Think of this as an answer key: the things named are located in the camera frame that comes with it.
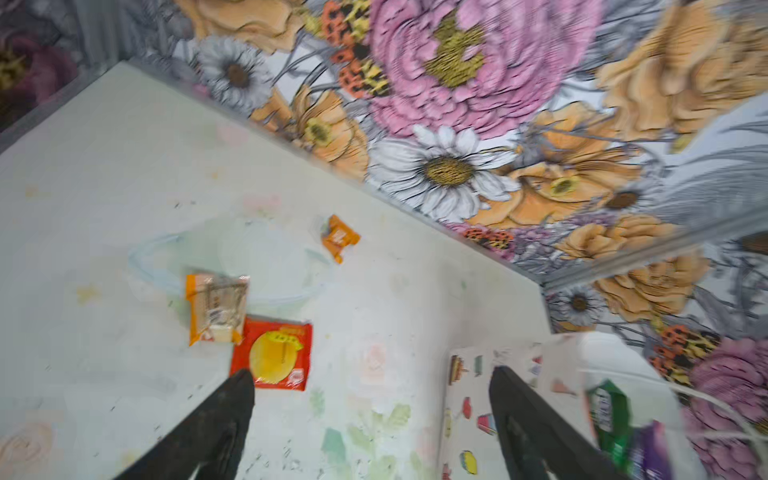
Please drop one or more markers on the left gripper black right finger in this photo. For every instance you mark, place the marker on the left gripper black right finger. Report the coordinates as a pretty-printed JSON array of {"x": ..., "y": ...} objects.
[{"x": 536, "y": 442}]

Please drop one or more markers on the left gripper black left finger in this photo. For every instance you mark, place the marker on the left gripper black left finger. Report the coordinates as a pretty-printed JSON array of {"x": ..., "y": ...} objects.
[{"x": 209, "y": 442}]

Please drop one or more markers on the white paper bag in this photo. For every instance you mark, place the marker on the white paper bag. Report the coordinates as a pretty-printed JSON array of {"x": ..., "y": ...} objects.
[{"x": 709, "y": 392}]

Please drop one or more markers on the green Fox's spring tea bag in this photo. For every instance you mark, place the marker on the green Fox's spring tea bag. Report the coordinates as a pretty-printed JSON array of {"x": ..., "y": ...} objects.
[{"x": 610, "y": 414}]

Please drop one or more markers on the red yellow snack packet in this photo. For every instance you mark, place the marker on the red yellow snack packet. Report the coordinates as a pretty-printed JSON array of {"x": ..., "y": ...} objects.
[{"x": 276, "y": 354}]

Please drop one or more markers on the purple snack packet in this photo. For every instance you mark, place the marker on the purple snack packet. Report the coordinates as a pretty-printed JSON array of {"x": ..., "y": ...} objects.
[{"x": 648, "y": 457}]

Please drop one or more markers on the clear orange cracker packet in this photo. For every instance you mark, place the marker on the clear orange cracker packet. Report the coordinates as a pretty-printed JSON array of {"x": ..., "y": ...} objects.
[{"x": 217, "y": 306}]

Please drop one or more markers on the small orange biscuit packet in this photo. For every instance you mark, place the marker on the small orange biscuit packet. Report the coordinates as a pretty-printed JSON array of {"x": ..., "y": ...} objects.
[{"x": 338, "y": 237}]

